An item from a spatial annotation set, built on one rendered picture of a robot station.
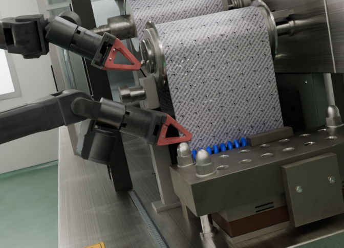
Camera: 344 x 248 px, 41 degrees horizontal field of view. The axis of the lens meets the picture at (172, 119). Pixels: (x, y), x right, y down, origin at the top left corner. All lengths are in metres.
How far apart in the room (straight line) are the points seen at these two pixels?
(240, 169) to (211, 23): 0.34
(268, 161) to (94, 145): 0.33
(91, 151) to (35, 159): 5.70
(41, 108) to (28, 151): 5.73
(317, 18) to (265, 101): 0.20
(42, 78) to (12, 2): 1.04
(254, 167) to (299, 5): 0.42
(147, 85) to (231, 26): 0.22
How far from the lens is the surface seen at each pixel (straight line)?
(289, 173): 0.83
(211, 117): 0.99
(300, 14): 1.08
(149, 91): 1.03
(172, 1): 1.23
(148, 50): 0.98
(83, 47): 1.00
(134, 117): 0.93
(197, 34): 0.98
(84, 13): 1.28
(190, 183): 0.79
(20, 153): 6.62
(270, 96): 1.04
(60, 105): 0.88
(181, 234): 0.94
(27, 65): 6.51
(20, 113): 0.88
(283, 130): 0.99
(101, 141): 0.92
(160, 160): 1.06
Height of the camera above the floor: 1.26
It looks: 9 degrees down
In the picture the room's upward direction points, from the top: 12 degrees counter-clockwise
